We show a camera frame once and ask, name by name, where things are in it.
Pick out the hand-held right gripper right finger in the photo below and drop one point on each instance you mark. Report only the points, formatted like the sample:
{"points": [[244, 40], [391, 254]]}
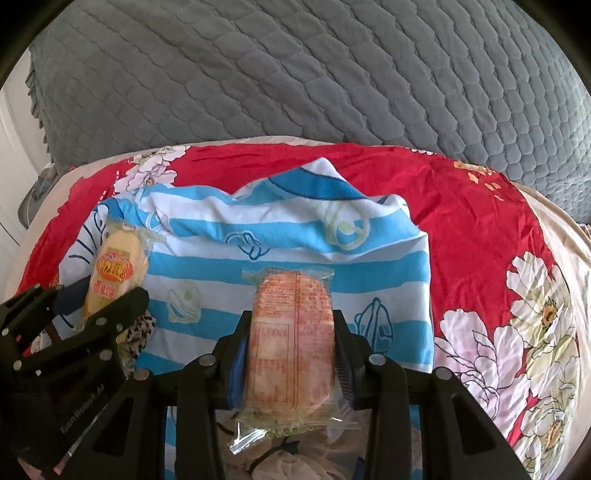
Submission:
{"points": [[345, 374]]}

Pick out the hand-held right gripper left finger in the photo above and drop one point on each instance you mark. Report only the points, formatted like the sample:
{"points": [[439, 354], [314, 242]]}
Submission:
{"points": [[236, 378]]}

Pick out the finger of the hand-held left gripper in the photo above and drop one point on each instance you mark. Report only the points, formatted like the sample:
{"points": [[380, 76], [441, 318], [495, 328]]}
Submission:
{"points": [[71, 297], [111, 314]]}

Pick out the leopard print scrunchie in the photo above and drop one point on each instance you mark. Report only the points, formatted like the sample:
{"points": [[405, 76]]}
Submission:
{"points": [[138, 339]]}

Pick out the yellow snack packet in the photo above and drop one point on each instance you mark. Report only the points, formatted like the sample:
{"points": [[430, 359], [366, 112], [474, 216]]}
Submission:
{"points": [[115, 272]]}

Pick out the orange print snack packet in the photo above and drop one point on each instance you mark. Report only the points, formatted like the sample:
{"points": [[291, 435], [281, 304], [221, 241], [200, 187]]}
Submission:
{"points": [[291, 341]]}

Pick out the beige mesh scrunchie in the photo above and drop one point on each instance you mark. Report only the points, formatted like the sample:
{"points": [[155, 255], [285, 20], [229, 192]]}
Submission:
{"points": [[286, 466]]}

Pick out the grey bedside table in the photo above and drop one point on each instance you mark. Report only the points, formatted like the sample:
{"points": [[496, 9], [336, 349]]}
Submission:
{"points": [[37, 194]]}

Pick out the blue striped cartoon cloth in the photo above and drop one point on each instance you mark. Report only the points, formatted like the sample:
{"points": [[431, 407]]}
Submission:
{"points": [[277, 240]]}

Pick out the white wardrobe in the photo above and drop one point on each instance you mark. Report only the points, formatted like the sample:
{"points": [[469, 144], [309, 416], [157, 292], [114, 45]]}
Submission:
{"points": [[14, 161]]}

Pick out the grey quilted headboard cover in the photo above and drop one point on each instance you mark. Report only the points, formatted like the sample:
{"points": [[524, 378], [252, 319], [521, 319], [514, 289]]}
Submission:
{"points": [[300, 69]]}

